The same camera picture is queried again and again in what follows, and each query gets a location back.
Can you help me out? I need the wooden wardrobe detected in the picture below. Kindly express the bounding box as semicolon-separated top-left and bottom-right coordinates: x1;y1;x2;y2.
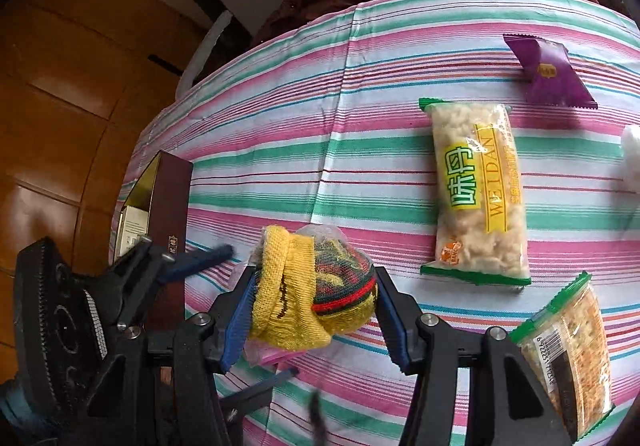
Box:
0;0;212;377

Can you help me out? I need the snack bar packet black label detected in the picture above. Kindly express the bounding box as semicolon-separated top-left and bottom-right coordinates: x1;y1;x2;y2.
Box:
509;273;617;443

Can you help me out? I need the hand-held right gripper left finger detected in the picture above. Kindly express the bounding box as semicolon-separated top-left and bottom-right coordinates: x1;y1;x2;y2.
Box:
87;267;262;446

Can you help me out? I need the gold tin box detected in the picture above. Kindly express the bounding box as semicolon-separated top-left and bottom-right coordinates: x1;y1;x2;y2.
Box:
112;149;195;338

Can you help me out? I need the purple snack packet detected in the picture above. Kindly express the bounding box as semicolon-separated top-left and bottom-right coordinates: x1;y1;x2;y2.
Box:
502;33;600;110

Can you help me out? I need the beige carton box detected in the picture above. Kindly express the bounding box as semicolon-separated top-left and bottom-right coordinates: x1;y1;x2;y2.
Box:
115;205;152;263

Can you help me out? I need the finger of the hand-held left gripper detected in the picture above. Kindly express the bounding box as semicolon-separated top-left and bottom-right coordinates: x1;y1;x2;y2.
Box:
217;367;302;423
106;235;234;333

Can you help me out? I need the yellow sock roll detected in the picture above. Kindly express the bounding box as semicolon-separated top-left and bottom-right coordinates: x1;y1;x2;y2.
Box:
249;223;379;353

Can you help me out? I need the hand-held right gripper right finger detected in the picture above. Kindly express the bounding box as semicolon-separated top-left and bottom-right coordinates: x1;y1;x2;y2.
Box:
372;266;575;446

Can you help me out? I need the striped bedsheet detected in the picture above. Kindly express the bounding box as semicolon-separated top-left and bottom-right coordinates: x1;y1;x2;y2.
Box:
109;0;640;446

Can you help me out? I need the white cotton ball pack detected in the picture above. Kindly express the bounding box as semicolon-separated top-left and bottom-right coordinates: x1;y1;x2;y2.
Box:
620;125;640;188

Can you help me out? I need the rice puff packet yellow label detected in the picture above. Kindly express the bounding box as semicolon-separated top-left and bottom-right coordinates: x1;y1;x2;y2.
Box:
418;97;533;288

